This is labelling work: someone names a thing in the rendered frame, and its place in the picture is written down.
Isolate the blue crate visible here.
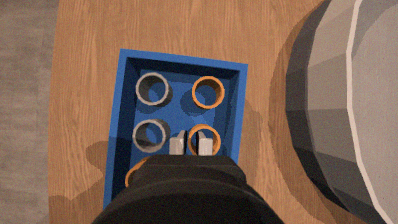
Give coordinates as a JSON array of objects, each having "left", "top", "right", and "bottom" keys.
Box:
[{"left": 103, "top": 48, "right": 248, "bottom": 210}]

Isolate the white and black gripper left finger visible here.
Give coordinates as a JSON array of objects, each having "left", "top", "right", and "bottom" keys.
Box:
[{"left": 170, "top": 130, "right": 187, "bottom": 155}]

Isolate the grey metal sleeve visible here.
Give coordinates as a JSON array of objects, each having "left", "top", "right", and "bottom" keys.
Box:
[
  {"left": 136, "top": 73, "right": 173, "bottom": 107},
  {"left": 133, "top": 119, "right": 171, "bottom": 153}
]

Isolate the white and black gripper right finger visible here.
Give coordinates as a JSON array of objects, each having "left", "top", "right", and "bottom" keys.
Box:
[{"left": 196, "top": 131, "right": 213, "bottom": 155}]

